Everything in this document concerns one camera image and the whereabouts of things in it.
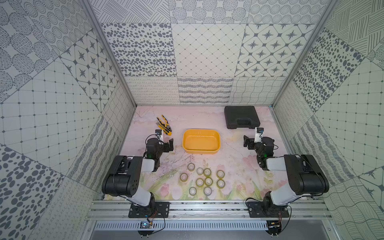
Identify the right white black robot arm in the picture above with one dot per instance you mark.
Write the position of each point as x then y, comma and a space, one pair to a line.
305, 177

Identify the right circuit board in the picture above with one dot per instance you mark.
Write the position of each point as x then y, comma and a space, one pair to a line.
274, 228

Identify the white slotted cable duct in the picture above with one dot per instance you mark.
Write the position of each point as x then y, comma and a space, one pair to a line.
199, 225

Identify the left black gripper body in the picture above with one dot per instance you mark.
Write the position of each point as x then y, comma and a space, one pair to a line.
166, 145

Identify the black plastic tool case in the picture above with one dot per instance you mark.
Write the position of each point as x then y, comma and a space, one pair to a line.
241, 117

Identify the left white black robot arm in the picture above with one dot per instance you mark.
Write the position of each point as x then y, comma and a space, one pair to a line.
123, 177

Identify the left green circuit board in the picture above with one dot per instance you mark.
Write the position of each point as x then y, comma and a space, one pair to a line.
145, 229

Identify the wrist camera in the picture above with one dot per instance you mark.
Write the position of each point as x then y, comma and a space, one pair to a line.
159, 134
258, 134

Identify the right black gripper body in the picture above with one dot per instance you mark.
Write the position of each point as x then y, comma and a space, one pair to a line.
255, 146

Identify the transparent tape roll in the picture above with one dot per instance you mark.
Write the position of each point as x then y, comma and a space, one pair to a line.
184, 177
191, 167
192, 191
200, 182
200, 171
207, 172
220, 183
208, 182
207, 191
220, 174

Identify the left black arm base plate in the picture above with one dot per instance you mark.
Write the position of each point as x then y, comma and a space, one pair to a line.
154, 210

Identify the aluminium mounting rail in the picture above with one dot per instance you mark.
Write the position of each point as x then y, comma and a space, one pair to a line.
210, 210

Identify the yellow black pliers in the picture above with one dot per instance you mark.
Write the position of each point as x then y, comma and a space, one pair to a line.
164, 121

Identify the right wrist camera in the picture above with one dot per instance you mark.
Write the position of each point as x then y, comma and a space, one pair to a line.
258, 134

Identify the yellow black utility knife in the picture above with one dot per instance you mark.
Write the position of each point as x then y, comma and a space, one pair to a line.
164, 128

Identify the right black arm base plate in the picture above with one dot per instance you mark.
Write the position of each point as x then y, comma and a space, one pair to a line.
258, 210

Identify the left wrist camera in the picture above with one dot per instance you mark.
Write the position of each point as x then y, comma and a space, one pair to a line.
159, 134

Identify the yellow plastic storage box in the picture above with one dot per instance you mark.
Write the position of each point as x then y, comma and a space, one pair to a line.
201, 141

